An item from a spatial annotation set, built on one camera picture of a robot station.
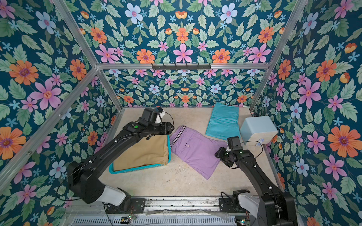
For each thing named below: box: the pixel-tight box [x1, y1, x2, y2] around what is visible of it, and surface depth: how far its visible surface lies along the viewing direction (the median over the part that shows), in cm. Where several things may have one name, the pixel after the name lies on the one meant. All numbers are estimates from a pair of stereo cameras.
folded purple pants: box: [169, 125, 229, 180], surface depth 95 cm
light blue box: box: [239, 115, 279, 146], surface depth 90 cm
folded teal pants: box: [205, 101, 240, 141], surface depth 110 cm
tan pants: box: [113, 134, 169, 172], surface depth 84 cm
